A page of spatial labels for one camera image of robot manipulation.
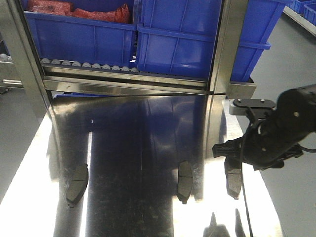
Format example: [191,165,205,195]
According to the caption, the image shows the large blue bin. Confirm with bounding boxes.
[136,0,288,82]
[21,0,137,66]

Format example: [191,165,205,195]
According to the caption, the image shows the red bubble wrap bag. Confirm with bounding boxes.
[27,0,130,24]

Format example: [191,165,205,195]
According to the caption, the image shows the steel rack frame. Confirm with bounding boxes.
[0,0,248,119]

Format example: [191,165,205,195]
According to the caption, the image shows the large blue bin left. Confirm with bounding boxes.
[21,0,137,66]

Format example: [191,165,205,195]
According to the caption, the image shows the large blue bin right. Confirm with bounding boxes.
[136,0,288,82]

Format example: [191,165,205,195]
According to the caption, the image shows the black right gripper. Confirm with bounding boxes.
[212,84,316,168]

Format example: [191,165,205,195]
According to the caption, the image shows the roller conveyor track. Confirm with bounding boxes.
[40,58,139,73]

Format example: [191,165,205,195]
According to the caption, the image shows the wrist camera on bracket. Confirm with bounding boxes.
[229,98,276,116]

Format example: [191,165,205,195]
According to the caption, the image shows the brake pad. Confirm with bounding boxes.
[224,158,242,199]
[177,160,193,204]
[66,163,89,208]

